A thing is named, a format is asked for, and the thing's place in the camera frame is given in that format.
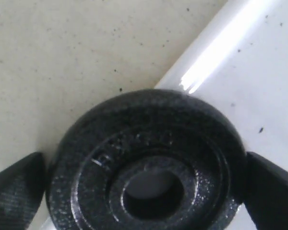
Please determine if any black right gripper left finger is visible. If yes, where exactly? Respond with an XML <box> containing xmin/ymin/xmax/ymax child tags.
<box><xmin>0</xmin><ymin>152</ymin><xmax>46</xmax><ymax>230</ymax></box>

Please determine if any white rectangular tray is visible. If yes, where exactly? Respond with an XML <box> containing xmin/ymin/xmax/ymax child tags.
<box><xmin>42</xmin><ymin>0</ymin><xmax>288</xmax><ymax>230</ymax></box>

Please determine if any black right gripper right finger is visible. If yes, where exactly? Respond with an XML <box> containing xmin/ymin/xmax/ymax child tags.
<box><xmin>240</xmin><ymin>150</ymin><xmax>288</xmax><ymax>230</ymax></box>

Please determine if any black weight plate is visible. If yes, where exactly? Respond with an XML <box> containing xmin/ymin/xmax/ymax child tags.
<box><xmin>46</xmin><ymin>89</ymin><xmax>247</xmax><ymax>230</ymax></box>

